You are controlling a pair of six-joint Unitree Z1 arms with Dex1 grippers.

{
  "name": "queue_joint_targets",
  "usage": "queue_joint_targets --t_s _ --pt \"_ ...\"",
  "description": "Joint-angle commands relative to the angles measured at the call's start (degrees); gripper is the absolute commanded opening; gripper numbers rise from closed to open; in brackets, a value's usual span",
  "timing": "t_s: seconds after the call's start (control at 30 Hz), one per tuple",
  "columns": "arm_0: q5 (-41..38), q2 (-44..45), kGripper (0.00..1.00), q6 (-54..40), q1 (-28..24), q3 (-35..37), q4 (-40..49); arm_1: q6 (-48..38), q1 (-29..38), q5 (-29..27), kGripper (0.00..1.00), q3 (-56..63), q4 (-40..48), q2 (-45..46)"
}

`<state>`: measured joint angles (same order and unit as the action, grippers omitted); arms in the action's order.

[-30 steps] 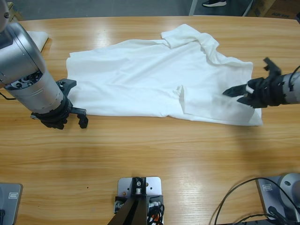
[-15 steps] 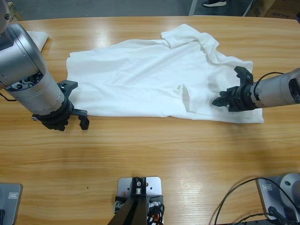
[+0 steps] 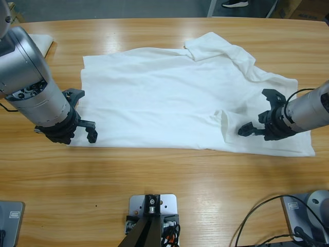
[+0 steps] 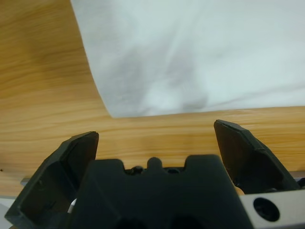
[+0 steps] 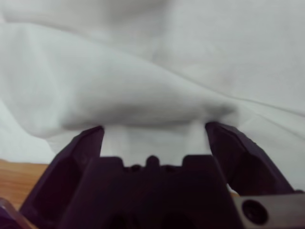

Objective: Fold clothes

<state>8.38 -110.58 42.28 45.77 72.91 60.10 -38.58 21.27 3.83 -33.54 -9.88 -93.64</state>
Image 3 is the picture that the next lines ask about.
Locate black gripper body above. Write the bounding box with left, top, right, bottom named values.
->
left=34, top=108, right=79, bottom=145
left=264, top=105, right=299, bottom=142

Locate white t-shirt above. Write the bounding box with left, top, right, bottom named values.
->
left=66, top=31, right=316, bottom=157

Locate folded white cloth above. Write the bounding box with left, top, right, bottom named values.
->
left=28, top=34, right=54, bottom=59

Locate grey metal leg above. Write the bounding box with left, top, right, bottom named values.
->
left=265, top=0, right=280, bottom=19

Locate cardboard box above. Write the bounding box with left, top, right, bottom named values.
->
left=271, top=0, right=329, bottom=21

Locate black sneaker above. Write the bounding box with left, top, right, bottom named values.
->
left=221, top=0, right=249, bottom=8

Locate wooden pallet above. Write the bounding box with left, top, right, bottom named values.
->
left=9, top=2, right=25, bottom=24

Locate white metal leg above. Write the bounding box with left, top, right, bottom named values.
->
left=207, top=0, right=220, bottom=18

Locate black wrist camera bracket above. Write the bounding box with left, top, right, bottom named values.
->
left=63, top=88, right=85, bottom=108
left=261, top=89, right=288, bottom=110

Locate long black cable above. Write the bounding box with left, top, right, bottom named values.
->
left=235, top=195, right=324, bottom=247

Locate grey base plate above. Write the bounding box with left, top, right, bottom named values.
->
left=0, top=201, right=26, bottom=247
left=281, top=194, right=329, bottom=242

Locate white mount block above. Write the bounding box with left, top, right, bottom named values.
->
left=127, top=194, right=180, bottom=247

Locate orange and black cable bundle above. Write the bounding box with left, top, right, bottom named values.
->
left=161, top=222, right=182, bottom=247

